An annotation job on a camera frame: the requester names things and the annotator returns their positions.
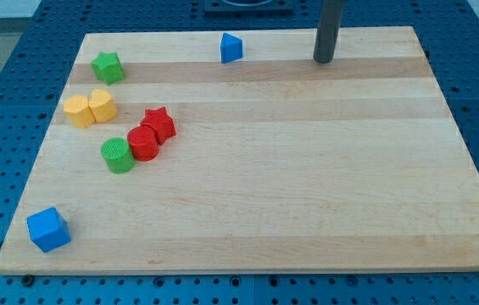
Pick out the red cylinder block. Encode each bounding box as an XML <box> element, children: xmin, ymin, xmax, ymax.
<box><xmin>127</xmin><ymin>125</ymin><xmax>159</xmax><ymax>161</ymax></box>

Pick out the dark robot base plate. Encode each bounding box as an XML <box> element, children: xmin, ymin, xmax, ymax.
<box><xmin>203</xmin><ymin>0</ymin><xmax>295</xmax><ymax>15</ymax></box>

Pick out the yellow pentagon block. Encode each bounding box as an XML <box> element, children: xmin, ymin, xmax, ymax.
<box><xmin>63</xmin><ymin>95</ymin><xmax>95</xmax><ymax>128</ymax></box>

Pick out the blue cube block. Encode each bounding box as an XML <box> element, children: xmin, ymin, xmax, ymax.
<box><xmin>26</xmin><ymin>207</ymin><xmax>71</xmax><ymax>252</ymax></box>

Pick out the wooden board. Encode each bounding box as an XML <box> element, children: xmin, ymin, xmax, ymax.
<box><xmin>0</xmin><ymin>26</ymin><xmax>479</xmax><ymax>275</ymax></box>

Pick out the red star block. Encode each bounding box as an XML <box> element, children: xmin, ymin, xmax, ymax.
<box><xmin>140</xmin><ymin>107</ymin><xmax>176</xmax><ymax>145</ymax></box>

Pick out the yellow heart block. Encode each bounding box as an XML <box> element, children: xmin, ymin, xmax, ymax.
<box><xmin>89</xmin><ymin>89</ymin><xmax>118</xmax><ymax>123</ymax></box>

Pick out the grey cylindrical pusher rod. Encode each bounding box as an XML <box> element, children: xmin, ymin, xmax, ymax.
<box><xmin>313</xmin><ymin>0</ymin><xmax>345</xmax><ymax>64</ymax></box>

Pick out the green cylinder block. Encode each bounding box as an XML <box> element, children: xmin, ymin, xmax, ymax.
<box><xmin>100</xmin><ymin>137</ymin><xmax>135</xmax><ymax>174</ymax></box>

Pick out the green star block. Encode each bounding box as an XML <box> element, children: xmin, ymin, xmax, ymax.
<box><xmin>91</xmin><ymin>53</ymin><xmax>125</xmax><ymax>85</ymax></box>

